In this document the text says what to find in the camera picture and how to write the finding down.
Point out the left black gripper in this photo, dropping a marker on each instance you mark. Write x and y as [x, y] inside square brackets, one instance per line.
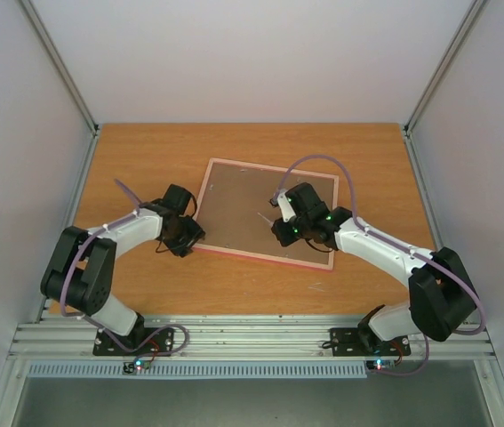
[184, 250]

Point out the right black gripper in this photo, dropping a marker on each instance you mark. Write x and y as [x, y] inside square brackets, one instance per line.
[282, 231]

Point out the pink picture frame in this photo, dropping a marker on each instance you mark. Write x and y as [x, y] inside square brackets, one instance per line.
[231, 194]

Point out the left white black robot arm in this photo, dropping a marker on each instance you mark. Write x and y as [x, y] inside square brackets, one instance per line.
[80, 272]

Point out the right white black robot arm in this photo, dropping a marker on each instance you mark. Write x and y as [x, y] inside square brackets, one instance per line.
[441, 295]

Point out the left small circuit board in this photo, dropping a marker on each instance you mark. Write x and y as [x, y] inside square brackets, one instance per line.
[136, 367]

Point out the small circuit board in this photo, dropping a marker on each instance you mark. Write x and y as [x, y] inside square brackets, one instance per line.
[136, 367]
[378, 365]

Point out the right small circuit board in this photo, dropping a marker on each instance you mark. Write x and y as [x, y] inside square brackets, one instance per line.
[378, 365]

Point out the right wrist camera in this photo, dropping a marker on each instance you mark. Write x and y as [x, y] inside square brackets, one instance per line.
[283, 203]

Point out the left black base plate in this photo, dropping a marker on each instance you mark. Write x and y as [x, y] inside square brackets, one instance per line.
[140, 341]

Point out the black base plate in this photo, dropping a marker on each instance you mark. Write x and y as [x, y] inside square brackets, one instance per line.
[140, 341]
[345, 342]

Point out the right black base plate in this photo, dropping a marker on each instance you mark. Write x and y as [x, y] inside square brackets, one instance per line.
[345, 342]

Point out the aluminium rail base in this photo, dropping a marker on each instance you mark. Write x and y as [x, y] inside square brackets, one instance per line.
[232, 337]

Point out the grey slotted cable duct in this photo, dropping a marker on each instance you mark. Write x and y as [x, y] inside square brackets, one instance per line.
[201, 370]

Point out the right aluminium corner post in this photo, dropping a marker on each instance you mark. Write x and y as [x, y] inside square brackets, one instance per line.
[459, 38]

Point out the aluminium corner post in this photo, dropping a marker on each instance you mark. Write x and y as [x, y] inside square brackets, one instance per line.
[459, 38]
[37, 24]

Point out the left aluminium corner post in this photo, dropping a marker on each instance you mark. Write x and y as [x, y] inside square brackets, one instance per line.
[37, 24]

